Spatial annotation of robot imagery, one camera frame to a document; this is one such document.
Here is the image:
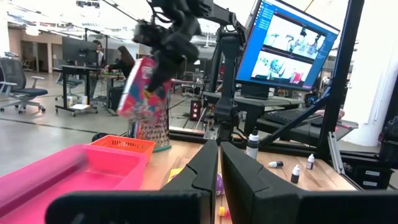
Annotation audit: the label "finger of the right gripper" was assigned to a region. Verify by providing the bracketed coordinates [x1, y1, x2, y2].
[145, 52, 175, 98]

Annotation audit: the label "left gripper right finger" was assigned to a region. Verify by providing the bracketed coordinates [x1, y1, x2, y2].
[220, 141, 398, 224]

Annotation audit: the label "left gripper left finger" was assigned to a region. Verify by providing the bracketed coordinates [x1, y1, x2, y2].
[45, 139, 218, 224]

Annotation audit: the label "small yellow carton box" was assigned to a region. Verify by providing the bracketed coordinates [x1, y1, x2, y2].
[167, 167, 185, 184]

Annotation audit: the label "small red cereal box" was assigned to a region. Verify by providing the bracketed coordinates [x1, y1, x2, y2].
[117, 55, 174, 125]

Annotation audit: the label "large black dropper bottle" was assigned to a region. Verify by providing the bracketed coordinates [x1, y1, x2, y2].
[245, 126, 261, 160]

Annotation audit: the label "spice jar purple label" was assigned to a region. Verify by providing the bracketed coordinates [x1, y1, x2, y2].
[216, 173, 225, 197]

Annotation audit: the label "person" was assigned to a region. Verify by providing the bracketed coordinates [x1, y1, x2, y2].
[104, 45, 136, 79]
[91, 39, 106, 68]

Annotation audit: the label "computer tower red lights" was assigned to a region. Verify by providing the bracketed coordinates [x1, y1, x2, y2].
[189, 99, 203, 122]

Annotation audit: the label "steel box grater teal trim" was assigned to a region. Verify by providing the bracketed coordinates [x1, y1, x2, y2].
[127, 102, 172, 153]

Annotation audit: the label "grey metal mounting plate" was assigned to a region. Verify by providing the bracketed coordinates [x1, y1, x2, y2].
[203, 124, 219, 140]

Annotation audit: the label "small orange plastic basket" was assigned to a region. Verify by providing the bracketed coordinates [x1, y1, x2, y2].
[89, 134, 156, 162]

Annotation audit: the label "black office desk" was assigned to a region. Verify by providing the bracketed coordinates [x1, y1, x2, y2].
[55, 64, 99, 118]

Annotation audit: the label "black office monitor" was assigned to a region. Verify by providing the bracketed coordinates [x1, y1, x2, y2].
[61, 36, 99, 67]

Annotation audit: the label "blue office chair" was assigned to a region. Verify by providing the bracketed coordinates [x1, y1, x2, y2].
[55, 58, 84, 101]

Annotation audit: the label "black keyboard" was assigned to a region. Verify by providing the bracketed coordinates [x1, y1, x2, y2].
[264, 108, 323, 126]

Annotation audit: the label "black desk riser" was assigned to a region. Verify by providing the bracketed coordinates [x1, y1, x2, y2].
[201, 90, 360, 147]

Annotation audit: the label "computer monitor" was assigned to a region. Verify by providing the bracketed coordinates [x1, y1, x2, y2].
[235, 0, 341, 93]

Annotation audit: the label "pink plastic tray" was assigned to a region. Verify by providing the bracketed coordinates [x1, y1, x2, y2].
[0, 143, 149, 224]

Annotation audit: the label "person's hand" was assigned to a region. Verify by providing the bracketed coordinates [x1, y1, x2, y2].
[313, 108, 346, 121]

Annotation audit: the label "black box white labels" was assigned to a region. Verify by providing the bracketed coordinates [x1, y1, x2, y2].
[340, 160, 395, 190]

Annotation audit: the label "grey office chair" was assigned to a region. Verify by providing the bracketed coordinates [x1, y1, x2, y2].
[0, 57, 49, 114]

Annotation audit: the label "black storage bin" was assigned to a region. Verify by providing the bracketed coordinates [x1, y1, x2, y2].
[378, 116, 398, 169]

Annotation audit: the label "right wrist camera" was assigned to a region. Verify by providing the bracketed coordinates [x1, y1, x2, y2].
[132, 19, 164, 47]

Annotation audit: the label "black aluminium rig frame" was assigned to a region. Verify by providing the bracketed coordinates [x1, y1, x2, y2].
[169, 0, 398, 190]

